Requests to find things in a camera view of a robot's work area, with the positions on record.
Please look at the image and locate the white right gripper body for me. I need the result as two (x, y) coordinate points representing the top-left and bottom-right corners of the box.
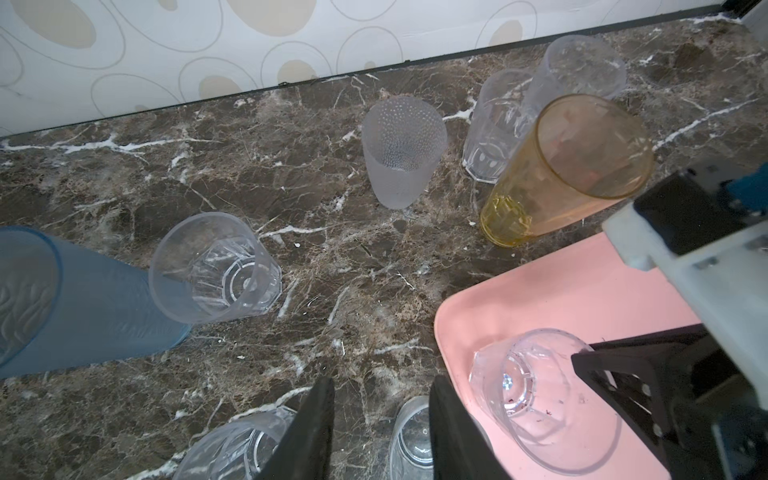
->
(572, 162), (767, 479)

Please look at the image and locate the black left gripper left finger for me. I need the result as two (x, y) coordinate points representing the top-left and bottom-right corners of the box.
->
(256, 377), (335, 479)

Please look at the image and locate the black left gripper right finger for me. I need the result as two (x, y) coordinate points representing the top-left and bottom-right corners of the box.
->
(429, 375), (510, 480)

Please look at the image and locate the clear small round glass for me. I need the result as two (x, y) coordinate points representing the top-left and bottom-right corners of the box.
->
(388, 396), (433, 480)

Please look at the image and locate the clear ribbed small glass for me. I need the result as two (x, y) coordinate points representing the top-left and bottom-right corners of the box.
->
(173, 406), (297, 480)

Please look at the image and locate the pink plastic tray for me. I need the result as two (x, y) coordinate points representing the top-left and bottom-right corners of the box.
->
(434, 234), (699, 479)

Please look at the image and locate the clear wide faceted tumbler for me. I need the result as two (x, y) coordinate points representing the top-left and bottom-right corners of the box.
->
(148, 212), (282, 324)

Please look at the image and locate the clear faceted short tumbler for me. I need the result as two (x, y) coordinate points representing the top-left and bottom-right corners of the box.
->
(523, 35), (628, 116)

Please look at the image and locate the yellow translucent tall glass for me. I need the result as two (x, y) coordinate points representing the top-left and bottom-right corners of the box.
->
(479, 94), (655, 247)

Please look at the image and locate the blue translucent tall cup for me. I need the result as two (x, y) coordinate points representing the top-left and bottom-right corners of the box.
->
(1, 226), (191, 378)

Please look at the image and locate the frosted dotted tumbler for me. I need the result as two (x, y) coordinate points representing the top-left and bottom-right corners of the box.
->
(361, 96), (448, 210)

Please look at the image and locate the clear tall faceted glass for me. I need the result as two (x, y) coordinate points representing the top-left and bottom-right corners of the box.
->
(462, 69), (535, 184)

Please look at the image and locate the black corner frame post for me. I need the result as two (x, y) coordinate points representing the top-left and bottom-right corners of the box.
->
(722, 0), (762, 18)

